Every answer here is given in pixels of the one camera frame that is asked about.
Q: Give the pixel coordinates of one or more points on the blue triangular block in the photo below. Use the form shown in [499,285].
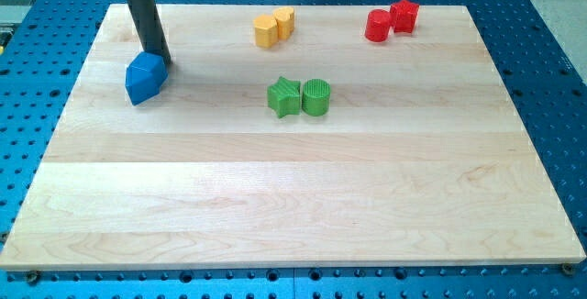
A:
[139,92]

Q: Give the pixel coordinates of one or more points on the blue cube block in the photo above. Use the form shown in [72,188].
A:
[148,67]

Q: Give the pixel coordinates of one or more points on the green star block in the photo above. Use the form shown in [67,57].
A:
[284,97]

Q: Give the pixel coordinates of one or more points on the green cylinder block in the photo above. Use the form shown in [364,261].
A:
[316,97]

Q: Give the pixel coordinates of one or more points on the light wooden board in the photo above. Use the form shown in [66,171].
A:
[421,158]

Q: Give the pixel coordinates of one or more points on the yellow hexagon block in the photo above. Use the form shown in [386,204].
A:
[265,31]

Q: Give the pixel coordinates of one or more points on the yellow heart block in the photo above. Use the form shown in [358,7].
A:
[285,18]

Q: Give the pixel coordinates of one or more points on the red cylinder block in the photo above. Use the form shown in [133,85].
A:
[378,25]

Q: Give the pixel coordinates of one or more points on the red star block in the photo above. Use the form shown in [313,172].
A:
[403,16]

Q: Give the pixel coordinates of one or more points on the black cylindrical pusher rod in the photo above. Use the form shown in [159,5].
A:
[148,25]

